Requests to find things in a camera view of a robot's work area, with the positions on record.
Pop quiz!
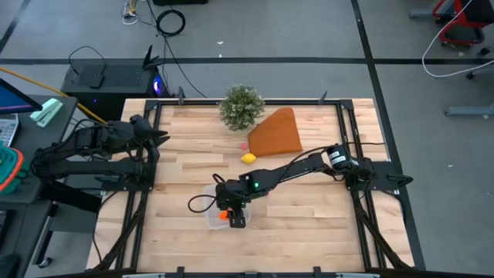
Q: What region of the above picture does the thin black adapter cable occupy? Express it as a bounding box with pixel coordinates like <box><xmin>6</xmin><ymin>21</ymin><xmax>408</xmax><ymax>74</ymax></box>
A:
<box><xmin>68</xmin><ymin>45</ymin><xmax>108</xmax><ymax>76</ymax></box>

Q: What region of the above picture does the small black adapter box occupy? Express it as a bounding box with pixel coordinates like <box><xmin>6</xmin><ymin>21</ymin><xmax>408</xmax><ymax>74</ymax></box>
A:
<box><xmin>87</xmin><ymin>73</ymin><xmax>107</xmax><ymax>90</ymax></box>

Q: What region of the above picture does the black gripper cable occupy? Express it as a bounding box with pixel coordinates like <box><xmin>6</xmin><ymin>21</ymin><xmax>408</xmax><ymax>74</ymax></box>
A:
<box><xmin>188</xmin><ymin>173</ymin><xmax>232</xmax><ymax>214</ymax></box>

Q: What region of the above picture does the red black cart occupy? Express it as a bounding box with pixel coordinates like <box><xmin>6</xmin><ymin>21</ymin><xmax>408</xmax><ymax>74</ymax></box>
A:
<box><xmin>431</xmin><ymin>0</ymin><xmax>494</xmax><ymax>48</ymax></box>

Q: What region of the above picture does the orange cloth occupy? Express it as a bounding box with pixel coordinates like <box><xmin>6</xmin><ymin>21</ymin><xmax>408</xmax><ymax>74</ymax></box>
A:
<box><xmin>247</xmin><ymin>107</ymin><xmax>304</xmax><ymax>158</ymax></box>

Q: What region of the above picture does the long black floor cable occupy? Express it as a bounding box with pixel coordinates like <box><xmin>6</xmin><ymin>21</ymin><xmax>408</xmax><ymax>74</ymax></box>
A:
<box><xmin>146</xmin><ymin>0</ymin><xmax>208</xmax><ymax>100</ymax></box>

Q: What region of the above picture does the computer monitor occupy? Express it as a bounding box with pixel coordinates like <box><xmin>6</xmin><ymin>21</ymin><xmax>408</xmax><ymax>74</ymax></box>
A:
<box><xmin>0</xmin><ymin>78</ymin><xmax>43</xmax><ymax>115</ymax></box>

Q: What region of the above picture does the clear plastic tupperware container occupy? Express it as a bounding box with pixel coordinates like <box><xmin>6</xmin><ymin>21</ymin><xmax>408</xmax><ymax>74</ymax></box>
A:
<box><xmin>203</xmin><ymin>183</ymin><xmax>252</xmax><ymax>231</ymax></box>

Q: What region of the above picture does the teal orange plastic toy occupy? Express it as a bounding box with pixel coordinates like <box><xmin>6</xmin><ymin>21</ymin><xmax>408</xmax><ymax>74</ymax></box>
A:
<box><xmin>0</xmin><ymin>141</ymin><xmax>32</xmax><ymax>196</ymax></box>

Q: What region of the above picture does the coiled black cable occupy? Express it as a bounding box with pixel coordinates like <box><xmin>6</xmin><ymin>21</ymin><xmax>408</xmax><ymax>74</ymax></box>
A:
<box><xmin>155</xmin><ymin>8</ymin><xmax>187</xmax><ymax>38</ymax></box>

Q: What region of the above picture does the black computer tower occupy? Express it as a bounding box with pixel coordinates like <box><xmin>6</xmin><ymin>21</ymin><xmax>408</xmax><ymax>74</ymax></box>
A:
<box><xmin>60</xmin><ymin>44</ymin><xmax>173</xmax><ymax>121</ymax></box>

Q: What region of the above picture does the dark grey desk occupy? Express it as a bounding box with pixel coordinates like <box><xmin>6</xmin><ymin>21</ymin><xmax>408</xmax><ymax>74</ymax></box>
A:
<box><xmin>0</xmin><ymin>94</ymin><xmax>101</xmax><ymax>271</ymax></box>

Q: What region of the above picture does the green artificial plant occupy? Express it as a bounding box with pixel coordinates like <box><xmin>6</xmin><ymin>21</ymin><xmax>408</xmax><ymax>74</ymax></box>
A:
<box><xmin>218</xmin><ymin>83</ymin><xmax>266</xmax><ymax>132</ymax></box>

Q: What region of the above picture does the white calculator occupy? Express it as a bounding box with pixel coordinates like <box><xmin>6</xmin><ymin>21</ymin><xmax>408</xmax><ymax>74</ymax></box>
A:
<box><xmin>0</xmin><ymin>113</ymin><xmax>20</xmax><ymax>148</ymax></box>

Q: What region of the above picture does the black equipment case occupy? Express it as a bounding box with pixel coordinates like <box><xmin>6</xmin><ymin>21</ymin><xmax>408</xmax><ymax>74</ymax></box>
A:
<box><xmin>152</xmin><ymin>0</ymin><xmax>209</xmax><ymax>6</ymax></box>

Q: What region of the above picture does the black metal table frame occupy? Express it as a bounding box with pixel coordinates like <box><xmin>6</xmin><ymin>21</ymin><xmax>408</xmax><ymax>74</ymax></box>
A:
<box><xmin>92</xmin><ymin>98</ymin><xmax>416</xmax><ymax>278</ymax></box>

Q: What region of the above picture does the mint green stapler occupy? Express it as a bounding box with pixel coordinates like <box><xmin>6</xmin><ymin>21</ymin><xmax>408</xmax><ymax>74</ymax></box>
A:
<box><xmin>29</xmin><ymin>97</ymin><xmax>64</xmax><ymax>128</ymax></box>

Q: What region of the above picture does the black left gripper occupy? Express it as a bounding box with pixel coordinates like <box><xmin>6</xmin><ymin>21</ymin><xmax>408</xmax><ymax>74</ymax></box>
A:
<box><xmin>129</xmin><ymin>114</ymin><xmax>171</xmax><ymax>150</ymax></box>

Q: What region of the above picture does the white cable bundle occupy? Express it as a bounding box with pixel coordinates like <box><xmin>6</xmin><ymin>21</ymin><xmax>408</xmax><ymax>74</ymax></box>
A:
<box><xmin>121</xmin><ymin>0</ymin><xmax>140</xmax><ymax>26</ymax></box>

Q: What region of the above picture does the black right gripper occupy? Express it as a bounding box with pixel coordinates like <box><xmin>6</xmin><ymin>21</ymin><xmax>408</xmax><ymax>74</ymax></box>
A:
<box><xmin>214</xmin><ymin>175</ymin><xmax>254</xmax><ymax>229</ymax></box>

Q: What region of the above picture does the yellow cable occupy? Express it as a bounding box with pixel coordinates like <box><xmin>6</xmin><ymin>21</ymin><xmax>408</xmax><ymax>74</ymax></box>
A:
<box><xmin>0</xmin><ymin>67</ymin><xmax>108</xmax><ymax>125</ymax></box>

